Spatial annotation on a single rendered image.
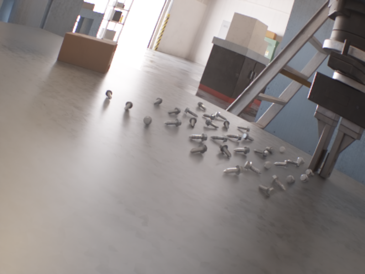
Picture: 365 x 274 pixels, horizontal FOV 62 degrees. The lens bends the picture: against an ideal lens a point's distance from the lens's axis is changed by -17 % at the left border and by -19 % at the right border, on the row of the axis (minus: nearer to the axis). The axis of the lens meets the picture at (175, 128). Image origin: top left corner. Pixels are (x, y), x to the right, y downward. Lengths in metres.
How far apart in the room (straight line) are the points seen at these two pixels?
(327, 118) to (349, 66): 0.12
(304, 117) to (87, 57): 2.06
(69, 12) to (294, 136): 1.78
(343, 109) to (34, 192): 0.45
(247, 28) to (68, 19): 4.69
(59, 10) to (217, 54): 4.81
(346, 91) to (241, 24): 5.72
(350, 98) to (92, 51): 0.51
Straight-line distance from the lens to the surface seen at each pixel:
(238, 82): 6.04
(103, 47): 0.74
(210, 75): 6.30
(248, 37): 6.11
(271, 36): 12.10
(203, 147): 0.43
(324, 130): 0.57
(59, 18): 1.73
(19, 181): 0.24
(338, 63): 0.50
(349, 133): 0.56
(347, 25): 0.54
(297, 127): 2.63
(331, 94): 0.56
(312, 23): 1.84
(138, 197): 0.27
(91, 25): 2.66
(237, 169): 0.40
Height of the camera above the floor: 0.77
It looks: 14 degrees down
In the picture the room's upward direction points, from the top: 20 degrees clockwise
